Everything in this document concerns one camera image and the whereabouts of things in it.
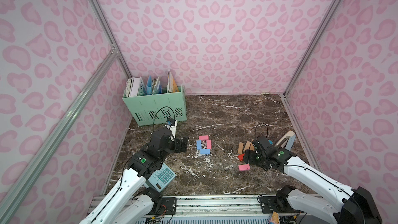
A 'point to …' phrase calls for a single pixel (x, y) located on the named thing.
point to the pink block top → (203, 137)
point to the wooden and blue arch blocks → (290, 138)
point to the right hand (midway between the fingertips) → (248, 158)
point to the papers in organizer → (135, 86)
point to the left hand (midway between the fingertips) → (179, 134)
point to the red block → (241, 157)
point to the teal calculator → (160, 179)
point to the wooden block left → (240, 148)
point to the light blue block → (205, 151)
